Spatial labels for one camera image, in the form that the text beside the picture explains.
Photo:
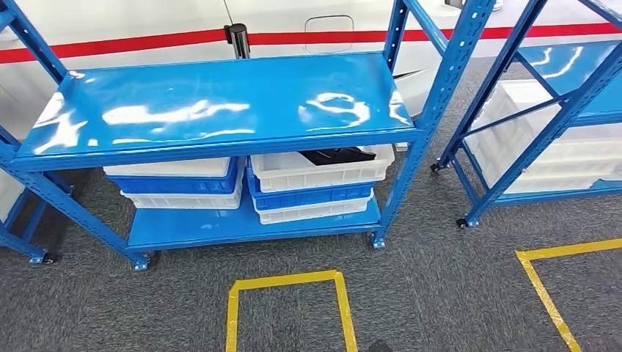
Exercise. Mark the white car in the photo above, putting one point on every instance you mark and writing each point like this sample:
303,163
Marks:
146,14

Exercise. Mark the black stanchion post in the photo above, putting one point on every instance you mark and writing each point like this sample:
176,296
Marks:
238,41

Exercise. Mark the white plastic crate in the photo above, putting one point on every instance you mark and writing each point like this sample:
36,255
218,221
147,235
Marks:
311,213
515,97
291,175
165,167
180,200
549,183
583,155
9,194

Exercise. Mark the red barrier belt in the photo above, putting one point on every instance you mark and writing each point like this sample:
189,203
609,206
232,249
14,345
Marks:
121,44

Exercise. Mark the yellow floor tape square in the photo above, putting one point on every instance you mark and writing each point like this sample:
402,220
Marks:
286,280
549,252

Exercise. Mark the dark robot foot tip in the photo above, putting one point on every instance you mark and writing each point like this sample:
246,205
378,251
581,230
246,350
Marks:
380,347

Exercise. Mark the blue plastic crate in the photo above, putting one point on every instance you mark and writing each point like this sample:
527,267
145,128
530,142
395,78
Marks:
311,198
170,185

